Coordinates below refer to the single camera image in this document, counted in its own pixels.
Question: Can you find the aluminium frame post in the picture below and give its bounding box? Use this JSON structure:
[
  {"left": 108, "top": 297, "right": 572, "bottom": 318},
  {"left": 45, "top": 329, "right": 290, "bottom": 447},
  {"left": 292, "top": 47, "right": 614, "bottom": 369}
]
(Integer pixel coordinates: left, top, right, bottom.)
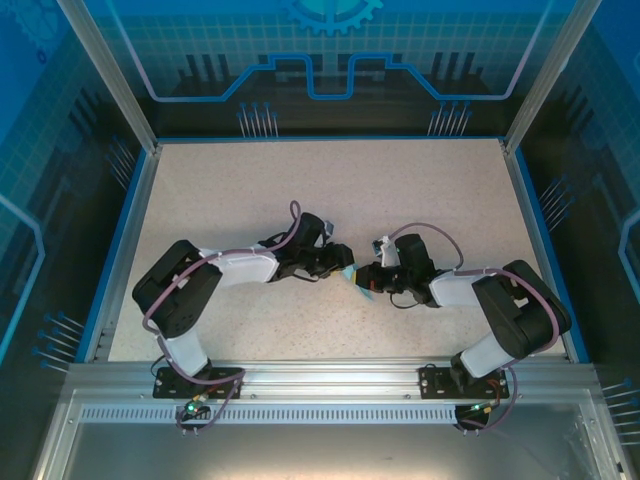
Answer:
[
  {"left": 53, "top": 0, "right": 165, "bottom": 154},
  {"left": 501, "top": 0, "right": 591, "bottom": 155}
]

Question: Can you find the blue side rail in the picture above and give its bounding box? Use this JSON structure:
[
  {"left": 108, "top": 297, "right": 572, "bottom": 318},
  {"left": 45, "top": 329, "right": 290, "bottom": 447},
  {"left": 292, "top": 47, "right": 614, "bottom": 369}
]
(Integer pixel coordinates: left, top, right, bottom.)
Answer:
[{"left": 502, "top": 139, "right": 592, "bottom": 364}]

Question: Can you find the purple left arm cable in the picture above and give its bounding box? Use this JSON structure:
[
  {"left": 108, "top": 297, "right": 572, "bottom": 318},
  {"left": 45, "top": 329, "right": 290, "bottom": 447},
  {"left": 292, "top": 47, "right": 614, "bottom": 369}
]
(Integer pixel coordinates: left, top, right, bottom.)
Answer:
[{"left": 142, "top": 199, "right": 304, "bottom": 436}]

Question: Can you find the aluminium side rail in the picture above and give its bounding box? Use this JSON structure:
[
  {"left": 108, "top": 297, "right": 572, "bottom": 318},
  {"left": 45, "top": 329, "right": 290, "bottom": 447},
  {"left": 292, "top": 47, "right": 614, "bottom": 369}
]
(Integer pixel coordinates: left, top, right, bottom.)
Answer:
[{"left": 83, "top": 144, "right": 165, "bottom": 365}]

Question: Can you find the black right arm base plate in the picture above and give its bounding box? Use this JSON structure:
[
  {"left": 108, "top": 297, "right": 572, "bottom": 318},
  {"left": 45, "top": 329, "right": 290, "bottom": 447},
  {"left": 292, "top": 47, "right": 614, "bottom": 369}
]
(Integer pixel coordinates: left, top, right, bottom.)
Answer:
[{"left": 418, "top": 364, "right": 511, "bottom": 401}]

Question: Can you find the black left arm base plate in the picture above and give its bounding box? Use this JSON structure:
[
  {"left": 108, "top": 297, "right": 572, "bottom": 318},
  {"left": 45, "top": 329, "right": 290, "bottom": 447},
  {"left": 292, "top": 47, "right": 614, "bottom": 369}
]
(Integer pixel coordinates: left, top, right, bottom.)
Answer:
[{"left": 152, "top": 366, "right": 247, "bottom": 401}]

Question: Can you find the blue edge strip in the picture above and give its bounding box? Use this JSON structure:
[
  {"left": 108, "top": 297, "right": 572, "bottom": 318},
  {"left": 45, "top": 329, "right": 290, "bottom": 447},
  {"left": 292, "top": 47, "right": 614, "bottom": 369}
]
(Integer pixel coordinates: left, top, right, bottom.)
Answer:
[{"left": 154, "top": 133, "right": 507, "bottom": 146}]

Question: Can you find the slotted white cable duct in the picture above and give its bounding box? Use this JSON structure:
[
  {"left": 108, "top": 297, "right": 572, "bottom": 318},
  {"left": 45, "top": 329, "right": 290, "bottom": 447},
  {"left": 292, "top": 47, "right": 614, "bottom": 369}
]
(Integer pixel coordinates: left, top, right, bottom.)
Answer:
[{"left": 78, "top": 405, "right": 604, "bottom": 426}]

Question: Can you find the long aluminium mounting rail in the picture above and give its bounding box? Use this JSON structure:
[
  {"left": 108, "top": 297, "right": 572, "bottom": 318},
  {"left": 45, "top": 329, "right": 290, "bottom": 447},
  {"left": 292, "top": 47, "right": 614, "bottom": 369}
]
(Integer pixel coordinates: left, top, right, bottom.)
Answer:
[{"left": 67, "top": 357, "right": 597, "bottom": 401}]

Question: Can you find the sheet metal tray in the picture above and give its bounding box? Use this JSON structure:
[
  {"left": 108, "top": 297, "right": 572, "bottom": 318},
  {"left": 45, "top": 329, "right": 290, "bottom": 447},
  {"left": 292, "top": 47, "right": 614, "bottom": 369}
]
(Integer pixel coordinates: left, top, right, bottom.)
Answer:
[{"left": 29, "top": 388, "right": 640, "bottom": 480}]

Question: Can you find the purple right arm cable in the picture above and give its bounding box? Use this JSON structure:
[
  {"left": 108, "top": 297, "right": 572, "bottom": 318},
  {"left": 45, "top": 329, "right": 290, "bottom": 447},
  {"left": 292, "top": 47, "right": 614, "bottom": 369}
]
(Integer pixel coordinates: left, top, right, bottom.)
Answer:
[{"left": 389, "top": 222, "right": 561, "bottom": 434}]

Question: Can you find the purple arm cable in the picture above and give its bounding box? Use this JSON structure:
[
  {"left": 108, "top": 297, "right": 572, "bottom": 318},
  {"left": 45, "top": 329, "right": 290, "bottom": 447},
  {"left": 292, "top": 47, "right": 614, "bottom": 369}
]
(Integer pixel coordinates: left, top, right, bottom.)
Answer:
[
  {"left": 142, "top": 199, "right": 304, "bottom": 436},
  {"left": 389, "top": 222, "right": 561, "bottom": 434}
]

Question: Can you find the light blue cloth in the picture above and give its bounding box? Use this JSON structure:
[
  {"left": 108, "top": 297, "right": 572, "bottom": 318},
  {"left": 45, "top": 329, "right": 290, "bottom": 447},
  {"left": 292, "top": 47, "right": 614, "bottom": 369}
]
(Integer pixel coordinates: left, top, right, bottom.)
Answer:
[{"left": 341, "top": 264, "right": 377, "bottom": 303}]

